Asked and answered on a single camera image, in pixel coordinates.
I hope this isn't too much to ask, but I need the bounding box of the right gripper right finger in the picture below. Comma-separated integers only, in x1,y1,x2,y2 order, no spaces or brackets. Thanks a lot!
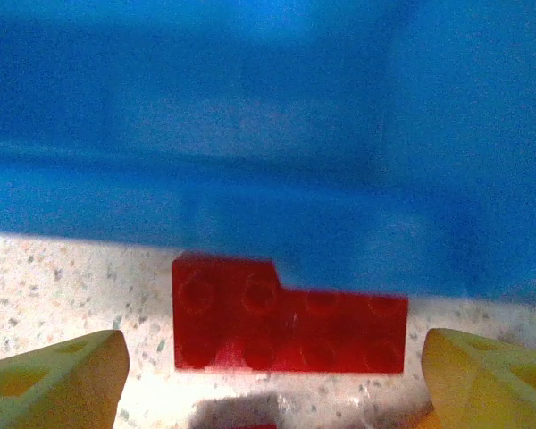
422,328,536,429

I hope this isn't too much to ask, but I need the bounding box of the red lego brick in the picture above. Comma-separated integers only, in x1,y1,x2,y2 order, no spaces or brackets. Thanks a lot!
171,252,409,374

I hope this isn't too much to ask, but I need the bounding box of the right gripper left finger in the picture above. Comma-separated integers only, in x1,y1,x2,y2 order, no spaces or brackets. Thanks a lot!
0,329,130,429

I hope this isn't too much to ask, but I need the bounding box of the blue three-compartment bin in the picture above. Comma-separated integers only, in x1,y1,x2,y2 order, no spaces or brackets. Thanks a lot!
0,0,536,309

